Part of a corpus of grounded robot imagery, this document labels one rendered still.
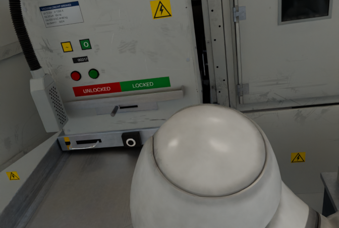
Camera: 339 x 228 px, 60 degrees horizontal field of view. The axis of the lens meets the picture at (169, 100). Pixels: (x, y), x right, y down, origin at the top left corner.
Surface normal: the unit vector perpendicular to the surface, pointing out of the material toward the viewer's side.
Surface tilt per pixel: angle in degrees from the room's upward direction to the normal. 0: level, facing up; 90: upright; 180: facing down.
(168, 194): 75
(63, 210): 0
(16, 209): 90
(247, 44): 90
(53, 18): 90
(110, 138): 90
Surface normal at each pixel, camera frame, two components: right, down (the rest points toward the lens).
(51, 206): -0.15, -0.88
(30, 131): 0.86, 0.10
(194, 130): -0.11, -0.68
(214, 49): -0.09, 0.46
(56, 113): 0.98, -0.10
